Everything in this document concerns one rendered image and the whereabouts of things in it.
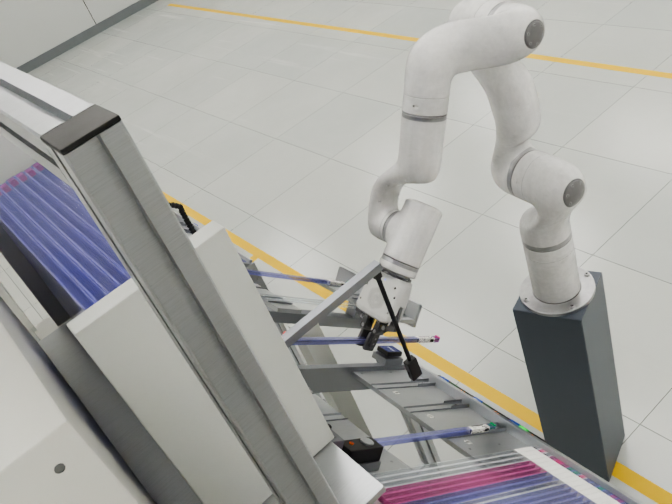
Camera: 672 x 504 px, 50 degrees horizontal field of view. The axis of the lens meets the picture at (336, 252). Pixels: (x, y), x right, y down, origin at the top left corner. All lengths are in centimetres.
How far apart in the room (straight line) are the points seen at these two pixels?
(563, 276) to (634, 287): 113
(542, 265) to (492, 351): 103
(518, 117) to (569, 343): 66
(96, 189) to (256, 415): 24
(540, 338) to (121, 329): 147
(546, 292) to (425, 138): 63
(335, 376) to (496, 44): 80
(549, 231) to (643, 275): 129
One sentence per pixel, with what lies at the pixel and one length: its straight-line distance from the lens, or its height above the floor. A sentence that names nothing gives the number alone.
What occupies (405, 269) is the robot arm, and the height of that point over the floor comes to 110.
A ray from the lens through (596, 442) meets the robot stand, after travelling 228.
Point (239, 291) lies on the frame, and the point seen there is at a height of 164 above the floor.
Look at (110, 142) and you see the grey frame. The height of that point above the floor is 189.
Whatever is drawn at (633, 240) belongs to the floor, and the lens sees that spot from 318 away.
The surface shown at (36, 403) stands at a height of 172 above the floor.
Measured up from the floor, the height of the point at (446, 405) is 76.
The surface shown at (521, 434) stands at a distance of 165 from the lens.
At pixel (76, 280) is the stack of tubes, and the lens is 83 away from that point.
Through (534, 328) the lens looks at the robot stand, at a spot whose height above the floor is 64.
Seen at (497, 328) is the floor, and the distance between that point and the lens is 289.
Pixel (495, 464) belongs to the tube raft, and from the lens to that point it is 146.
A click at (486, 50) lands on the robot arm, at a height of 145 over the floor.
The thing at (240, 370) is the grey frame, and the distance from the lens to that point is 55.
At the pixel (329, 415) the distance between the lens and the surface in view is 145.
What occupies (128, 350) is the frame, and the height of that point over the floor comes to 166.
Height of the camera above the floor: 204
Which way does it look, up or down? 35 degrees down
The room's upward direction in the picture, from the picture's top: 23 degrees counter-clockwise
